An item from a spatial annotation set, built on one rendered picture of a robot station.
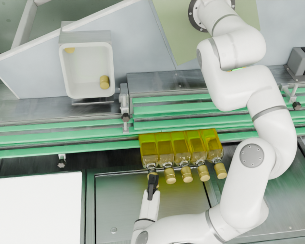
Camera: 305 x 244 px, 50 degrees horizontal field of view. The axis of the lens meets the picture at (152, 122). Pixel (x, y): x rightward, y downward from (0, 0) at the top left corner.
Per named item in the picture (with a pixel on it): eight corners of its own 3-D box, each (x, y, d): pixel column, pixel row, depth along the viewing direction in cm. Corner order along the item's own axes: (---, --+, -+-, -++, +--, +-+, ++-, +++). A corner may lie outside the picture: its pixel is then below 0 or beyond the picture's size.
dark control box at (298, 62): (285, 64, 133) (295, 76, 127) (292, 46, 128) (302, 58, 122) (305, 63, 134) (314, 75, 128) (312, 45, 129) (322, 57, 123)
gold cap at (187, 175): (179, 173, 113) (182, 183, 110) (180, 166, 111) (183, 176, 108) (190, 172, 114) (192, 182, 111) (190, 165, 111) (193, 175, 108)
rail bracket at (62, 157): (60, 148, 132) (58, 175, 122) (57, 136, 127) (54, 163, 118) (70, 147, 132) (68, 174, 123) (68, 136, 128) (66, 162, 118)
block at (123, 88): (118, 102, 127) (119, 114, 122) (117, 83, 121) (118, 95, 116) (128, 102, 128) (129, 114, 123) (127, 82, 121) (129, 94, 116)
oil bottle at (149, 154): (137, 129, 129) (143, 172, 114) (136, 118, 126) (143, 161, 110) (151, 128, 130) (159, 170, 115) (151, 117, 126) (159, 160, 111)
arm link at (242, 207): (203, 180, 88) (177, 177, 76) (273, 139, 81) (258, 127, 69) (233, 239, 81) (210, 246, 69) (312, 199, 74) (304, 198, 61)
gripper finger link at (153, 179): (156, 193, 103) (159, 176, 107) (157, 187, 100) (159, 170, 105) (146, 191, 103) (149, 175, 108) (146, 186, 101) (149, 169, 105)
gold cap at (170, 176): (163, 174, 113) (165, 185, 109) (163, 167, 110) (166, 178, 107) (173, 173, 113) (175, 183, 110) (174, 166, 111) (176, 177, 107)
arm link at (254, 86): (281, 116, 83) (219, 132, 83) (248, 40, 92) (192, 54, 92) (292, 101, 74) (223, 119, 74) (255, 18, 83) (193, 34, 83)
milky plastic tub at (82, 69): (68, 85, 126) (67, 99, 120) (59, 31, 111) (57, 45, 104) (114, 82, 128) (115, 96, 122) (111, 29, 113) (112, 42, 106)
